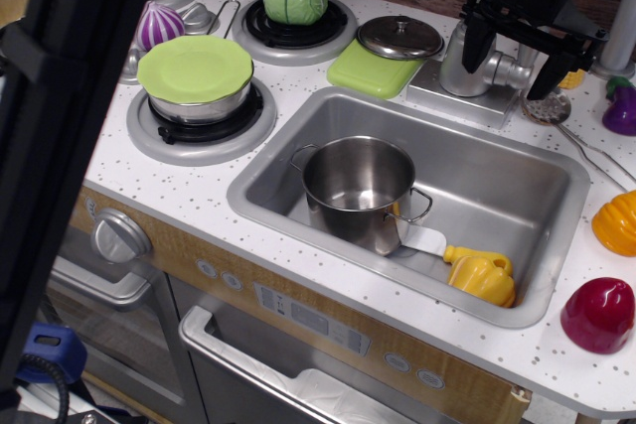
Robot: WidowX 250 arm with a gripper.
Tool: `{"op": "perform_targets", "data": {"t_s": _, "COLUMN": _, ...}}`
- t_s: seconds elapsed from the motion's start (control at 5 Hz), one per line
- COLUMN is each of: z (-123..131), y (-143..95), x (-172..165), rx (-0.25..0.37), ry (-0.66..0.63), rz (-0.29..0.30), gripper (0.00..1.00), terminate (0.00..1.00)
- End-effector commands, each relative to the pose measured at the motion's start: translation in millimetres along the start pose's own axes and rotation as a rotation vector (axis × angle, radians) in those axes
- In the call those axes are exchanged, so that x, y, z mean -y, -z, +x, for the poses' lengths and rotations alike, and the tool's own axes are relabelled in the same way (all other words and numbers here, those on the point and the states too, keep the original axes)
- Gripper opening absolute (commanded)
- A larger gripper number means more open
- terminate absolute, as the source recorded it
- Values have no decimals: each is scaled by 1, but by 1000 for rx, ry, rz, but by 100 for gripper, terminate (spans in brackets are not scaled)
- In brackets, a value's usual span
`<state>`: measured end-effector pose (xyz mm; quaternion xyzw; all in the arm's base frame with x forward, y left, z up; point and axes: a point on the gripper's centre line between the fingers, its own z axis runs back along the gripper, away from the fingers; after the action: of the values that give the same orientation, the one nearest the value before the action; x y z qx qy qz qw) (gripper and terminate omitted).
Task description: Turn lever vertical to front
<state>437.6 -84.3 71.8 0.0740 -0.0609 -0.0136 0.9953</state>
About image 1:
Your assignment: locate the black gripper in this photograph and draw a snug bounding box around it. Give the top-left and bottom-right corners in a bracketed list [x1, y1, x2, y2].
[462, 0, 608, 100]

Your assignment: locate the purple striped toy onion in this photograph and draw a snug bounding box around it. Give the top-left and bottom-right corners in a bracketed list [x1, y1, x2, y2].
[135, 1, 185, 52]

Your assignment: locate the steel wire utensil handle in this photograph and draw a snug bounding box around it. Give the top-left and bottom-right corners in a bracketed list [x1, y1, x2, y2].
[207, 0, 241, 39]

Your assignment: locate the front left stove burner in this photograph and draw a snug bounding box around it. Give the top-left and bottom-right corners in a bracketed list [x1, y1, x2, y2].
[126, 79, 277, 167]

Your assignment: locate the grey stove knob lower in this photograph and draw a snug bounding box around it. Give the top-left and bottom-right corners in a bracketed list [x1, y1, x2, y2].
[118, 47, 146, 85]

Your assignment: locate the green plastic cutting board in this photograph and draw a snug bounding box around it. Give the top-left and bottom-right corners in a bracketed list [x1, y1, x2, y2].
[327, 40, 424, 99]

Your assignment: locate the steel pot in sink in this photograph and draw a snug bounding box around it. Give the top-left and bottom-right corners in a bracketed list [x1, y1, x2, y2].
[289, 136, 433, 256]

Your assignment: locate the yellow handled white spatula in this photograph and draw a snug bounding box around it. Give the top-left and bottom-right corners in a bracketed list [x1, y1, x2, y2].
[391, 202, 513, 274]

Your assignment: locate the grey toy sink basin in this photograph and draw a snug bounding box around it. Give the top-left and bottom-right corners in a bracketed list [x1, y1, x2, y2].
[228, 87, 590, 329]

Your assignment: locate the silver toy faucet base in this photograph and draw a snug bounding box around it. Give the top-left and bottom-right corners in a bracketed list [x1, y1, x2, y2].
[406, 22, 526, 129]

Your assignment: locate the toy oven door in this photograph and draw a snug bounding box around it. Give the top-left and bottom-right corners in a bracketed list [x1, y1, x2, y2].
[40, 226, 207, 423]

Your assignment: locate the steel pot lid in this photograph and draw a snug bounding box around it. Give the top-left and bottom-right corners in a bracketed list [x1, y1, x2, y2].
[357, 16, 444, 61]

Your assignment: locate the purple toy eggplant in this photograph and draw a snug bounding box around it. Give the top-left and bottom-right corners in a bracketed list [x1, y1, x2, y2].
[602, 76, 635, 136]

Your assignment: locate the steel pot on burner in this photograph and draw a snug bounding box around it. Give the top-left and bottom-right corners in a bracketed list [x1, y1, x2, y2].
[148, 80, 251, 125]

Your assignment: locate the grey metal post right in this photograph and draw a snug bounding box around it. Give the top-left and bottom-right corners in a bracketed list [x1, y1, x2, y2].
[591, 0, 635, 79]

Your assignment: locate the blue clamp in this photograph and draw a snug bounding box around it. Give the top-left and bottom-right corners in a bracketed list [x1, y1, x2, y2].
[16, 322, 87, 384]

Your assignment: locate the black coiled cable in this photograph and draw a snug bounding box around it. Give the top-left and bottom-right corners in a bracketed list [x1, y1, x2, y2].
[19, 353, 72, 424]

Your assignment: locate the light green plate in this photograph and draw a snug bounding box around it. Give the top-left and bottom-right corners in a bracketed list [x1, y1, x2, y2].
[137, 36, 253, 104]

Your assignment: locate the silver toy faucet lever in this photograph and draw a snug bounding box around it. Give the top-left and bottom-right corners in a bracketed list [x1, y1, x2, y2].
[483, 46, 539, 90]

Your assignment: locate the grey stove knob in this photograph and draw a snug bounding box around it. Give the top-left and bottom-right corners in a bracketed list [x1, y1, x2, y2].
[179, 2, 220, 36]
[118, 47, 146, 85]

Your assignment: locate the back right stove burner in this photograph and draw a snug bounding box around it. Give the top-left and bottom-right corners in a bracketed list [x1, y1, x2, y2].
[232, 0, 358, 67]

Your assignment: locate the grey stove knob middle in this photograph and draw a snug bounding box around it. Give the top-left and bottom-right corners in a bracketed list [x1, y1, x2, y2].
[179, 2, 220, 36]

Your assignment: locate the grey oven dial knob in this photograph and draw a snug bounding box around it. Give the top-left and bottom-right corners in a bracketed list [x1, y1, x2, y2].
[90, 208, 152, 264]

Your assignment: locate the black camera mount frame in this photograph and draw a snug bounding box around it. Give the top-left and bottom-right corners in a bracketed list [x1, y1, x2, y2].
[1, 0, 146, 392]

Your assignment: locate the orange toy pepper half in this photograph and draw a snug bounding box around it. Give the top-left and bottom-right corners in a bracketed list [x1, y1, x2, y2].
[591, 191, 635, 257]

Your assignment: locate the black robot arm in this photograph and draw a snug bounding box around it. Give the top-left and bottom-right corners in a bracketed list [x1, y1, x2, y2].
[462, 0, 609, 100]

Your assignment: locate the toy dishwasher door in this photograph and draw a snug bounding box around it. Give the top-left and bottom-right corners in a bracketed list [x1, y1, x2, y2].
[170, 279, 448, 423]

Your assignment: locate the red toy pepper half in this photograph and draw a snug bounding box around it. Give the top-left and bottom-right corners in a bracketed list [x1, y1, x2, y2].
[560, 277, 635, 354]

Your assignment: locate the yellow toy corn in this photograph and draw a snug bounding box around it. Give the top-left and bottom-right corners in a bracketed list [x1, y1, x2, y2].
[558, 70, 586, 90]

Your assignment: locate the yellow toy pepper half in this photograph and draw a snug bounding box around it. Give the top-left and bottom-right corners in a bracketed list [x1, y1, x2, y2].
[447, 256, 516, 308]

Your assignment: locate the steel slotted skimmer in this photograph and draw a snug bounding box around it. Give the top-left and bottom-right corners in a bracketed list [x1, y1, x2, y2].
[520, 88, 635, 193]

